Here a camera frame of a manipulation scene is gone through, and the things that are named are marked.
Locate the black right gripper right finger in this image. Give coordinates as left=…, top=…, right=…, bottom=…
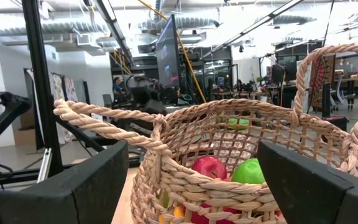
left=257, top=139, right=358, bottom=224

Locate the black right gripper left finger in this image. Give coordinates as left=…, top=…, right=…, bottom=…
left=0, top=139, right=130, bottom=224

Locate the green apple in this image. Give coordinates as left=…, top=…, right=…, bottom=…
left=231, top=157, right=266, bottom=185

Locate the red apple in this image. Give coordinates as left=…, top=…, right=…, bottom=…
left=178, top=202, right=241, bottom=224
left=191, top=156, right=229, bottom=181

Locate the yellow bell pepper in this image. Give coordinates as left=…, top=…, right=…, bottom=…
left=158, top=205, right=186, bottom=224

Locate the woven straw basket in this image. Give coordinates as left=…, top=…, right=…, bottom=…
left=53, top=43, right=358, bottom=224

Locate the person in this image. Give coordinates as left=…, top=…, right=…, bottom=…
left=112, top=76, right=126, bottom=96

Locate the grey office chair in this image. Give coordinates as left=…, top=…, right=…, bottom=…
left=102, top=93, right=114, bottom=110

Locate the black computer monitor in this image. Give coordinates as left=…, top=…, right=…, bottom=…
left=155, top=14, right=182, bottom=90

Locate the brown cardboard box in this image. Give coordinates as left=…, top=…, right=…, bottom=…
left=13, top=108, right=39, bottom=146

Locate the patterned display panel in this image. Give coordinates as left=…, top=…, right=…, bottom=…
left=48, top=72, right=90, bottom=105

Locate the black floor stand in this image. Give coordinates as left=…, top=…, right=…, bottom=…
left=321, top=82, right=350, bottom=132

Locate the white chair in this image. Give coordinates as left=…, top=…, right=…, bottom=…
left=335, top=73, right=357, bottom=110

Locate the black background monitor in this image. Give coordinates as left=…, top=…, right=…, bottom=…
left=270, top=63, right=287, bottom=85

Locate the silver aluminium bracket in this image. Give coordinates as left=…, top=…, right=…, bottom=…
left=37, top=147, right=53, bottom=184

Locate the yellow cable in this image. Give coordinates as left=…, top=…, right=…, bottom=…
left=136, top=0, right=208, bottom=104

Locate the black aluminium table frame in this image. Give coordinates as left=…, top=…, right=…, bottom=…
left=0, top=0, right=145, bottom=189

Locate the red patterned wall hanging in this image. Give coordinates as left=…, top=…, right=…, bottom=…
left=308, top=54, right=336, bottom=109

